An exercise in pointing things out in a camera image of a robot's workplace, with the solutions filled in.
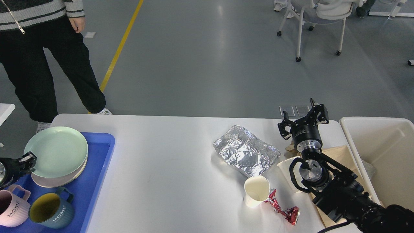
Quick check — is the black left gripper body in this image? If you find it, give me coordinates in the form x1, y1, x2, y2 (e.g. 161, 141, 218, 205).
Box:
0, 158, 25, 189

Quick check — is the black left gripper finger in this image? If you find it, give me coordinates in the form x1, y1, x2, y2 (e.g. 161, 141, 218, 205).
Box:
18, 151, 37, 177

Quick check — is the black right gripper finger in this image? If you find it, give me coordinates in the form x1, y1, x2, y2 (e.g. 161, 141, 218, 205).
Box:
302, 98, 330, 126
278, 111, 303, 140

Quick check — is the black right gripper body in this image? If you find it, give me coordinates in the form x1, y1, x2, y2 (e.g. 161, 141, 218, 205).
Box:
290, 126, 323, 153

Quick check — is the mint green round plate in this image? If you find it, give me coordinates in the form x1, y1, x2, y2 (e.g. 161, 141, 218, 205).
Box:
24, 127, 88, 178

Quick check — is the teal mug yellow inside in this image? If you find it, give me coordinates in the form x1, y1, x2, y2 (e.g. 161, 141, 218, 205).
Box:
28, 187, 74, 229

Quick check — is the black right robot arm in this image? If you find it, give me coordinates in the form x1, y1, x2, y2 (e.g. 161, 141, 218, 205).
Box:
278, 98, 414, 233

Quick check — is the pink round plate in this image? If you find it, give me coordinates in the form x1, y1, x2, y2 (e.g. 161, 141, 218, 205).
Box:
31, 158, 88, 188

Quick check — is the white paper bowl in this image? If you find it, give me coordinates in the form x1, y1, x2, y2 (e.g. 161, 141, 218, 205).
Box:
277, 156, 306, 194

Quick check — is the pink HOME mug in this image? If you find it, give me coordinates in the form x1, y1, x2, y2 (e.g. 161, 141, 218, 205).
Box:
0, 184, 31, 227

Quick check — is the brown paper bag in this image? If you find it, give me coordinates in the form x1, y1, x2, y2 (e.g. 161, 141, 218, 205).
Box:
294, 145, 382, 227

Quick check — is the crumpled aluminium foil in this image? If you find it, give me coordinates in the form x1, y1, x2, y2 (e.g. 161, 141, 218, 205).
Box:
213, 125, 281, 178

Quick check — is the white side table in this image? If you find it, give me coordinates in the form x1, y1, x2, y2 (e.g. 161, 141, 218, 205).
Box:
0, 103, 16, 125

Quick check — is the blue plastic tray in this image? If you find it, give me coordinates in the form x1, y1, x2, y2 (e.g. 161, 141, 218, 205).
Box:
0, 132, 115, 233

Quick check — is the white paper cup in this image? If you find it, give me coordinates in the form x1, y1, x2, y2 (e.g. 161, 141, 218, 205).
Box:
243, 175, 270, 208

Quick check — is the white plastic bin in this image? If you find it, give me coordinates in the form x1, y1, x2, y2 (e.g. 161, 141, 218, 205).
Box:
340, 117, 414, 210

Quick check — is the crushed red can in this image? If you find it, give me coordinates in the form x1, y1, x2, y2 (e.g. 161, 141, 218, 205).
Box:
264, 189, 300, 226

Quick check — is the white office chair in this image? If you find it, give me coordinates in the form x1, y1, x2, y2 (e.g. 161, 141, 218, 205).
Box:
277, 0, 365, 62

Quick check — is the person in black trousers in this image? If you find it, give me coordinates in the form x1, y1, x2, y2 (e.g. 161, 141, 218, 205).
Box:
0, 0, 111, 132

